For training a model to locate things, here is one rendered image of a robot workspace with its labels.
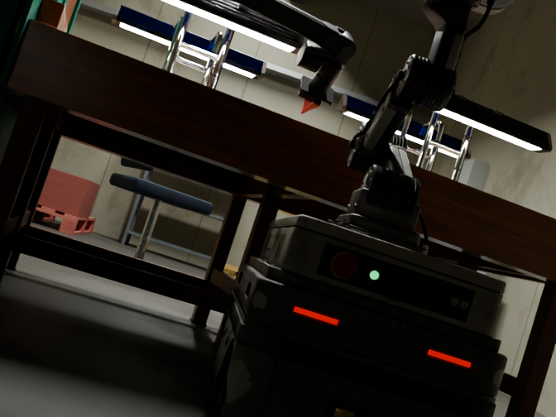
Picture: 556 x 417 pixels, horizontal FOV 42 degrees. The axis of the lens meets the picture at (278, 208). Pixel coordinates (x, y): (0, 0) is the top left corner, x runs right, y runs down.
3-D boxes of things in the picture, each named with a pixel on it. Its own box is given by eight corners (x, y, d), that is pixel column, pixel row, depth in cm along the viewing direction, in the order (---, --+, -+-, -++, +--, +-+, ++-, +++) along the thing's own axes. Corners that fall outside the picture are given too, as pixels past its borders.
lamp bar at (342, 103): (470, 159, 313) (475, 143, 313) (342, 108, 297) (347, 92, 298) (461, 160, 321) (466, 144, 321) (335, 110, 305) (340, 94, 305)
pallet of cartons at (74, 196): (5, 205, 764) (21, 160, 767) (96, 234, 771) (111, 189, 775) (-41, 199, 625) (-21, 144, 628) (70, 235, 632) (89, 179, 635)
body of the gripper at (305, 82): (299, 79, 208) (311, 60, 203) (330, 93, 210) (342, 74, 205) (298, 93, 203) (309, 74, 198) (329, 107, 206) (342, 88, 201)
